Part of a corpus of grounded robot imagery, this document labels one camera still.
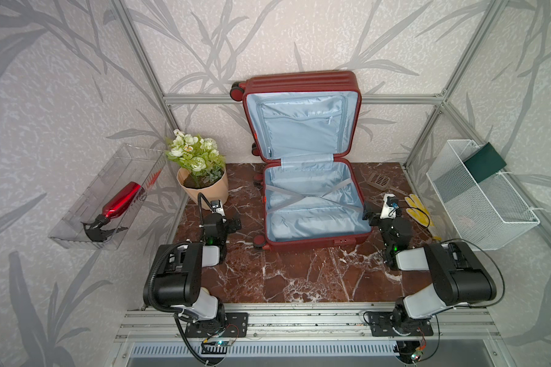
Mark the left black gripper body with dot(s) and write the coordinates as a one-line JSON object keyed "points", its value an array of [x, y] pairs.
{"points": [[229, 228]]}

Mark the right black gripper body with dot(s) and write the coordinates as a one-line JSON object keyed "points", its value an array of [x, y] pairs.
{"points": [[377, 222]]}

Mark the red hard-shell suitcase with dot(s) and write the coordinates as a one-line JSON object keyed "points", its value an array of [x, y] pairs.
{"points": [[303, 127]]}

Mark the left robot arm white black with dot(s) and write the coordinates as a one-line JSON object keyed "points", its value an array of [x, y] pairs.
{"points": [[174, 286]]}

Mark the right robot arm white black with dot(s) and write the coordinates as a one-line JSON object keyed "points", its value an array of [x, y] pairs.
{"points": [[458, 276]]}

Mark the yellow rubber glove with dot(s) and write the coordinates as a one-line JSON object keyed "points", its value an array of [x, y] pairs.
{"points": [[420, 214]]}

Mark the potted white flower plant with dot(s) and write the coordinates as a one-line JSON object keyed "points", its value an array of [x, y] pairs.
{"points": [[202, 169]]}

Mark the dark green card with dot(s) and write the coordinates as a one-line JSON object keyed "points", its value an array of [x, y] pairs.
{"points": [[484, 163]]}

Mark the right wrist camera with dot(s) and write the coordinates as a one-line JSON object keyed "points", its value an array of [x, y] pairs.
{"points": [[390, 208]]}

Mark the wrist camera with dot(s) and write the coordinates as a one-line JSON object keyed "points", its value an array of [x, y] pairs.
{"points": [[217, 207], [390, 208]]}

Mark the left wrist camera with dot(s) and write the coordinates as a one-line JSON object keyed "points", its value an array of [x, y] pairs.
{"points": [[217, 207]]}

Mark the clear plastic wall tray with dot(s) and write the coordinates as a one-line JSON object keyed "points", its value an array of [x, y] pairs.
{"points": [[129, 163]]}

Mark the white wire mesh basket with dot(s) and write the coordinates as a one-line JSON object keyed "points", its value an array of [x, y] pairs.
{"points": [[490, 213]]}

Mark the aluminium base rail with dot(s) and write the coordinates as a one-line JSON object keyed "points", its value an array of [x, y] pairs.
{"points": [[307, 321]]}

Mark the red bottle with black handle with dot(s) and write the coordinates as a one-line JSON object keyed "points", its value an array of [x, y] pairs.
{"points": [[112, 210]]}

